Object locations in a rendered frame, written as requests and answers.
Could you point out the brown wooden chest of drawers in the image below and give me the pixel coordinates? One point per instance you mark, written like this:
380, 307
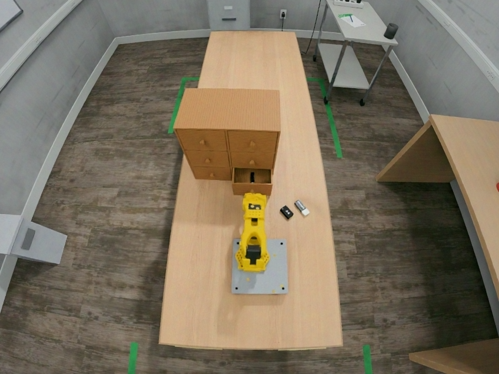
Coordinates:
229, 109

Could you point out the white eraser with black sleeve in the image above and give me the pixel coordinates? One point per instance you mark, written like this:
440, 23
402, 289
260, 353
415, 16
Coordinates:
301, 207

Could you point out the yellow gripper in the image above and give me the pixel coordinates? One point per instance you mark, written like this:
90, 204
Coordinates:
257, 195

